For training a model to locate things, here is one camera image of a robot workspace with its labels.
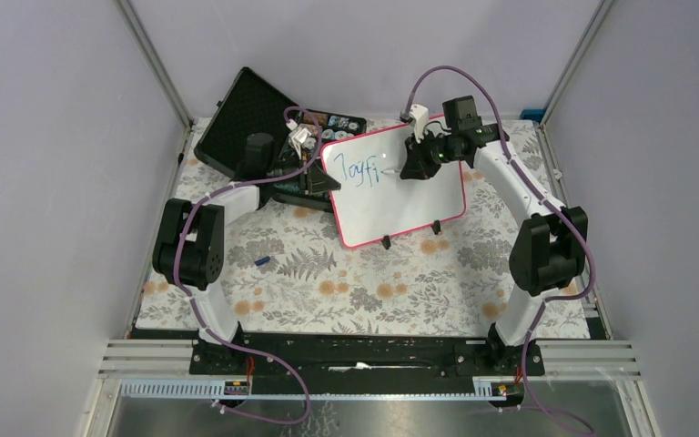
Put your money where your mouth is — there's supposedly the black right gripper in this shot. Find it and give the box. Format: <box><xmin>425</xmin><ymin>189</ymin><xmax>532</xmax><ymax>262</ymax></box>
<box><xmin>400</xmin><ymin>128</ymin><xmax>460</xmax><ymax>182</ymax></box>

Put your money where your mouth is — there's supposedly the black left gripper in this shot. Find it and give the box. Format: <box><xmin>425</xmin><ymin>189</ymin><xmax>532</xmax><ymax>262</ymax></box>
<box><xmin>266</xmin><ymin>148</ymin><xmax>339</xmax><ymax>195</ymax></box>

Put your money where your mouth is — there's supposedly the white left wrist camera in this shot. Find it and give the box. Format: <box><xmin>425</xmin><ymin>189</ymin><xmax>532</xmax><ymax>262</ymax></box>
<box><xmin>286</xmin><ymin>119</ymin><xmax>319</xmax><ymax>160</ymax></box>

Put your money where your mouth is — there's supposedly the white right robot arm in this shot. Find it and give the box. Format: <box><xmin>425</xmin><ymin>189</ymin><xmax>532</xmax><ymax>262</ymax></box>
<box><xmin>399</xmin><ymin>96</ymin><xmax>588</xmax><ymax>375</ymax></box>

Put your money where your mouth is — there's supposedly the floral tablecloth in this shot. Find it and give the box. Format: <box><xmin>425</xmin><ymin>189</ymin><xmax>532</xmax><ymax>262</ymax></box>
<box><xmin>135</xmin><ymin>117</ymin><xmax>592</xmax><ymax>339</ymax></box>

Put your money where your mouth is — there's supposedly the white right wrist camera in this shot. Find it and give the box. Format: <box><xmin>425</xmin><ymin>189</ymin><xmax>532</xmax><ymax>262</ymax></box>
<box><xmin>400</xmin><ymin>104</ymin><xmax>430</xmax><ymax>143</ymax></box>

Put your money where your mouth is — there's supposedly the black poker chip case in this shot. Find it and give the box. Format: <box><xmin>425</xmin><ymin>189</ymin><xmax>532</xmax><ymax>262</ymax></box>
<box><xmin>195</xmin><ymin>66</ymin><xmax>369</xmax><ymax>180</ymax></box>

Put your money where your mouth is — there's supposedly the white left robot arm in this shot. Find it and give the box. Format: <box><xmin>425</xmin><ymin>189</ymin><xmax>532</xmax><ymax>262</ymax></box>
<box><xmin>152</xmin><ymin>133</ymin><xmax>325</xmax><ymax>374</ymax></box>

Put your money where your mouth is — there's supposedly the blue marker cap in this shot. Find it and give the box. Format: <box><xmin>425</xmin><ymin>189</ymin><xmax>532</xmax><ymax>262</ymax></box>
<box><xmin>254</xmin><ymin>257</ymin><xmax>271</xmax><ymax>267</ymax></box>

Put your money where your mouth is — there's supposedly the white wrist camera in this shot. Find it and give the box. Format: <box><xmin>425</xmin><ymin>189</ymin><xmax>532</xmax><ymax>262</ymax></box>
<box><xmin>286</xmin><ymin>119</ymin><xmax>319</xmax><ymax>160</ymax></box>
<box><xmin>400</xmin><ymin>104</ymin><xmax>430</xmax><ymax>143</ymax></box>

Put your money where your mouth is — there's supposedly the pink framed whiteboard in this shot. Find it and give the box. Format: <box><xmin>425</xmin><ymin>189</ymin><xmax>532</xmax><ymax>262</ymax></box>
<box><xmin>320</xmin><ymin>124</ymin><xmax>467</xmax><ymax>249</ymax></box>

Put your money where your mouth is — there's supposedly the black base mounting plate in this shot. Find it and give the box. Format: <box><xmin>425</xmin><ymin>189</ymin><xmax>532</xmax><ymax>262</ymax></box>
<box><xmin>189</xmin><ymin>331</ymin><xmax>545</xmax><ymax>396</ymax></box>

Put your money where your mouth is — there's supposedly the blue clamp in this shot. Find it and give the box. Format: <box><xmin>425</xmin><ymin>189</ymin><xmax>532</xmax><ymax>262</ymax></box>
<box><xmin>519</xmin><ymin>109</ymin><xmax>546</xmax><ymax>123</ymax></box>

